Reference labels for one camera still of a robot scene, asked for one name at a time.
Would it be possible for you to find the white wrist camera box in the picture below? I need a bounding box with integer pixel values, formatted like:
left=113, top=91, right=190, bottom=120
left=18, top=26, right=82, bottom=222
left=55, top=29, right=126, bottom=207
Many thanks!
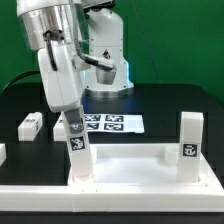
left=73, top=54, right=118, bottom=85

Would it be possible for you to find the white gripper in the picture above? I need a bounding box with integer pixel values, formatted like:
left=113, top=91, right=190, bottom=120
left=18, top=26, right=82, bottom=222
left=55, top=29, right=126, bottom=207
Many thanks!
left=38, top=45, right=84, bottom=134

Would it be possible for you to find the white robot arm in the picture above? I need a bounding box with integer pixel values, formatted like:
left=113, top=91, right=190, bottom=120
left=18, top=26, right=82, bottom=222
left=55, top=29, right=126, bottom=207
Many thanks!
left=17, top=0, right=133, bottom=135

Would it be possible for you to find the white desk top tray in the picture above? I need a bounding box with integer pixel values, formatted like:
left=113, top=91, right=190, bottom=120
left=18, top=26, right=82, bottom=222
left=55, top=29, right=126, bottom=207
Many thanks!
left=67, top=143, right=218, bottom=186

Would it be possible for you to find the white marker tag plate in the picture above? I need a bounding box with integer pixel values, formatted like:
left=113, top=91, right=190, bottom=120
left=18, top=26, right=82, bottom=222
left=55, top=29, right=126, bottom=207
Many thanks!
left=85, top=114, right=144, bottom=133

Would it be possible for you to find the white block at left edge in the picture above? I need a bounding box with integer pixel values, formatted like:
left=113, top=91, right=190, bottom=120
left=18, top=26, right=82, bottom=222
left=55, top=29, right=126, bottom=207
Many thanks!
left=0, top=143, right=7, bottom=166

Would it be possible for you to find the black cable bundle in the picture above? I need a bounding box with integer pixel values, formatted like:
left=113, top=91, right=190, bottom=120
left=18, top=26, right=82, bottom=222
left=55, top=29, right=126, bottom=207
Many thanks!
left=0, top=69, right=42, bottom=94

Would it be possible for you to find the white L-shaped corner fence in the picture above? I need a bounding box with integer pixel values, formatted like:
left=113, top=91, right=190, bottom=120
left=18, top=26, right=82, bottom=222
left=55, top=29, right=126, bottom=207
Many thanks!
left=0, top=145, right=224, bottom=212

